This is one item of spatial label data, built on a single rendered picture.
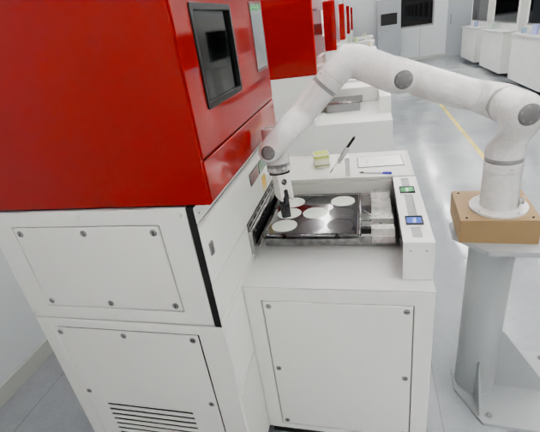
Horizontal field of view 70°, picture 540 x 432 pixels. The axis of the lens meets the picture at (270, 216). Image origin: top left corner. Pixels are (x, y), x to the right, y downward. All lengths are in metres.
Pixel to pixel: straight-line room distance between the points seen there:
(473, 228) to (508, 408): 0.89
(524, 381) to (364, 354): 0.91
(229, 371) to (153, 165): 0.71
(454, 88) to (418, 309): 0.69
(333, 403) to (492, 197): 0.97
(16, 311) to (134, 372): 1.22
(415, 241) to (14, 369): 2.22
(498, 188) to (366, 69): 0.62
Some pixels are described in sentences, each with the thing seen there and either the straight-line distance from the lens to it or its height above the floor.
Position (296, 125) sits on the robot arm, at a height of 1.31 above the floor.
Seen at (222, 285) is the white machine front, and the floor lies 0.93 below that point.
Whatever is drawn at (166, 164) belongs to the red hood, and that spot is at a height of 1.34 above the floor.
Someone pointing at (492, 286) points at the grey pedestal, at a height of 0.61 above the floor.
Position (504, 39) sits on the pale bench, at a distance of 9.92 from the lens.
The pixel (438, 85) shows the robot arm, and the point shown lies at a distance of 1.35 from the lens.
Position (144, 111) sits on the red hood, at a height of 1.47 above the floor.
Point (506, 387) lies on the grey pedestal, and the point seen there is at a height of 0.01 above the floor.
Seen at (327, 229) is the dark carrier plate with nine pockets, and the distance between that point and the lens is 1.46.
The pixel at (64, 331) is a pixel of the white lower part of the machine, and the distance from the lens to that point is 1.56.
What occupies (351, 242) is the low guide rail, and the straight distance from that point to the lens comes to 1.50.
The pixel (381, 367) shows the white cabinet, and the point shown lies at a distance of 1.51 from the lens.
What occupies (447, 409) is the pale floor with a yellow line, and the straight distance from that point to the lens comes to 2.05.
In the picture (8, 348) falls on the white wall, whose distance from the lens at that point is 2.63.
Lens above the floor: 1.60
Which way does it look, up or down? 26 degrees down
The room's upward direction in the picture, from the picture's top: 8 degrees counter-clockwise
